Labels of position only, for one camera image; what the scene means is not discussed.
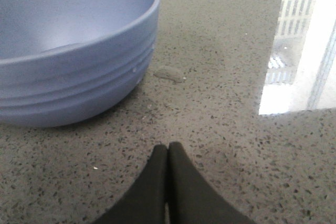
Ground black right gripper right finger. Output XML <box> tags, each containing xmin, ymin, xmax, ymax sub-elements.
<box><xmin>169</xmin><ymin>142</ymin><xmax>254</xmax><ymax>223</ymax></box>

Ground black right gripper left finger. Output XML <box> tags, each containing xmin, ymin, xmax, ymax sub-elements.
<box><xmin>94</xmin><ymin>145</ymin><xmax>167</xmax><ymax>223</ymax></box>

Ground light blue plastic bowl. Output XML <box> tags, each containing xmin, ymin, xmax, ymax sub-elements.
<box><xmin>1</xmin><ymin>0</ymin><xmax>160</xmax><ymax>127</ymax></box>

